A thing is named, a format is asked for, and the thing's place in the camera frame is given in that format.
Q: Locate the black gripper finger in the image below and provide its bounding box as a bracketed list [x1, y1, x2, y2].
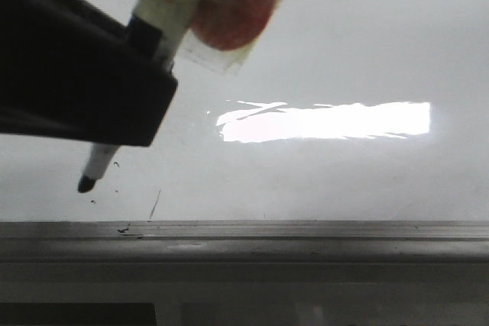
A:
[1, 0, 177, 147]

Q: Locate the black white whiteboard marker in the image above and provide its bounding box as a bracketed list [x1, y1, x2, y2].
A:
[77, 0, 215, 194]

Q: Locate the red magnet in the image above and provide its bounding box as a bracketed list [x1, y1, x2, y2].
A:
[179, 0, 283, 74]

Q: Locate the white whiteboard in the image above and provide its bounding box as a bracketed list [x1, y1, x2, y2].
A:
[1, 0, 488, 221]

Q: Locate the grey aluminium whiteboard tray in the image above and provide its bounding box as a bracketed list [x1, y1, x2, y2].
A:
[1, 221, 488, 325]

